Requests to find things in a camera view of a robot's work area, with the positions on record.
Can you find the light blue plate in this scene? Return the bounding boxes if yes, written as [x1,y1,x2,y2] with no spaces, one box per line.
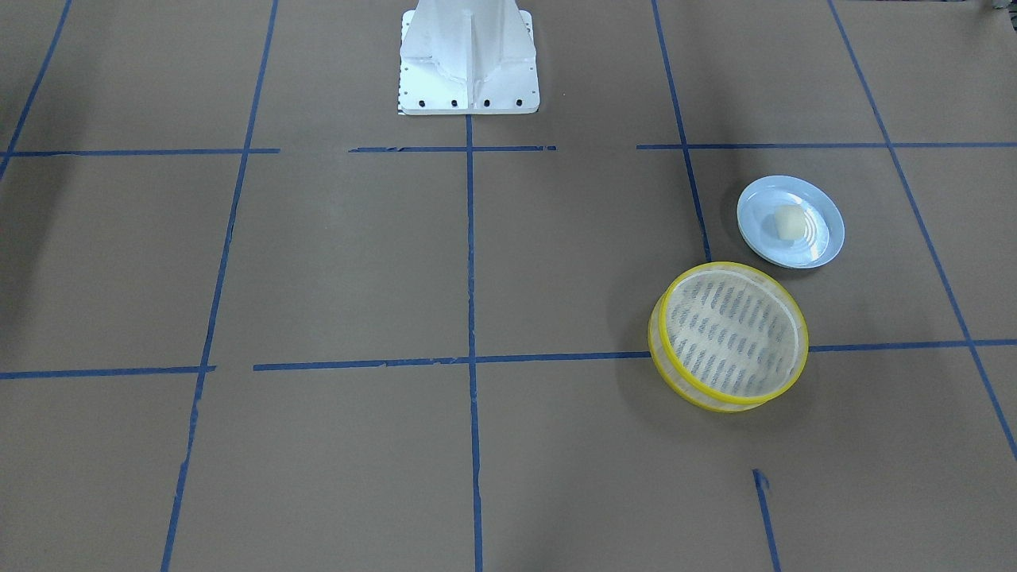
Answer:
[735,175,845,270]

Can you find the yellow round steamer basket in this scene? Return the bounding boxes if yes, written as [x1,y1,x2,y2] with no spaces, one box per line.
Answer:
[647,261,809,413]

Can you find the white steamed bun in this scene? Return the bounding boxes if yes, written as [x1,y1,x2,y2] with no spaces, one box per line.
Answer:
[774,205,809,242]

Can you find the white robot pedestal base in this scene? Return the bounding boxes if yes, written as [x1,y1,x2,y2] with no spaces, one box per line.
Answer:
[397,1,541,116]

